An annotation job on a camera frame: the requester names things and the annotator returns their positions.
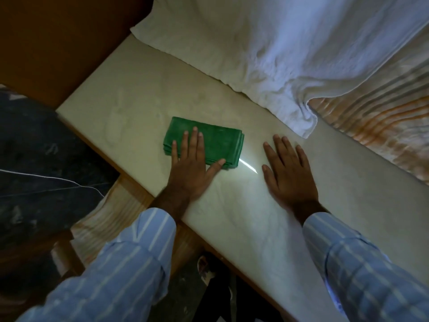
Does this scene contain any orange striped cloth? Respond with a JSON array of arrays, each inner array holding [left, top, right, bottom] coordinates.
[[70, 179, 151, 267]]

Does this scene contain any brown wooden panel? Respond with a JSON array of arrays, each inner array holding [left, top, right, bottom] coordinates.
[[0, 0, 155, 109]]

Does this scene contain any large white towel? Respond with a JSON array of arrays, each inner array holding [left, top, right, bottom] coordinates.
[[130, 0, 429, 139]]

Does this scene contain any orange striped bedsheet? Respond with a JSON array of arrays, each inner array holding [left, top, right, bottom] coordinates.
[[308, 25, 429, 185]]

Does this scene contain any person's right forearm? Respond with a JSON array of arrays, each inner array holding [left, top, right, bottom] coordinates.
[[292, 199, 429, 322]]

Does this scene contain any person's right hand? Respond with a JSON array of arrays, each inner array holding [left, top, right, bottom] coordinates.
[[261, 134, 319, 209]]

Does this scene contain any person's left forearm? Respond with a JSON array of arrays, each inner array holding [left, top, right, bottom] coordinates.
[[16, 188, 193, 322]]

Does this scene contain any thin white cable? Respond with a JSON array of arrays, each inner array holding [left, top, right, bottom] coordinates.
[[0, 169, 105, 198]]

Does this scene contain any person's white shoe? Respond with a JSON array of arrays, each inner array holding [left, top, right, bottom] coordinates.
[[197, 255, 215, 286]]

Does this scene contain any person's dark trouser leg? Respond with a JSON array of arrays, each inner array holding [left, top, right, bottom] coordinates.
[[200, 253, 285, 322]]

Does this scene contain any green towel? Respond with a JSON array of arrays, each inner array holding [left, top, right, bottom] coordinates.
[[163, 117, 245, 170]]

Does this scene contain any person's left hand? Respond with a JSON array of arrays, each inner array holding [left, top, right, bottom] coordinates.
[[166, 127, 226, 201]]

